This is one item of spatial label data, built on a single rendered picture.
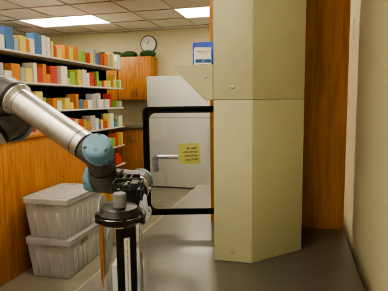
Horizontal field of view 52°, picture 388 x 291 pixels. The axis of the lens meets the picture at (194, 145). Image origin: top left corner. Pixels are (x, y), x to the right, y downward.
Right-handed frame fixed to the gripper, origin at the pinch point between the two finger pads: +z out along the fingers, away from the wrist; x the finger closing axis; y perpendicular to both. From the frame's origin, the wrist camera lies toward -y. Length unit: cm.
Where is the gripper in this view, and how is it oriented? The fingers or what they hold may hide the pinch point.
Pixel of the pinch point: (120, 223)
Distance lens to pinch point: 88.0
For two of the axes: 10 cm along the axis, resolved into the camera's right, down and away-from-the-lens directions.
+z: 0.0, 1.2, -9.9
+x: 10.0, -0.1, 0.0
